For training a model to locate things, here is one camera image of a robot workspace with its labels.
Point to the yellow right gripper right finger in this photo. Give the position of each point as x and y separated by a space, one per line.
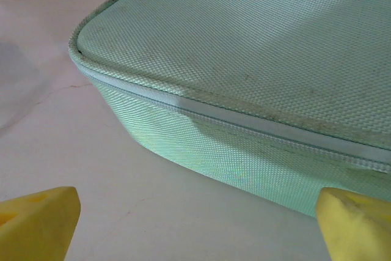
357 230

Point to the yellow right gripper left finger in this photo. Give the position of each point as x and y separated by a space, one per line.
36 227

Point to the mint green zipper pouch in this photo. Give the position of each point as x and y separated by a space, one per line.
244 59

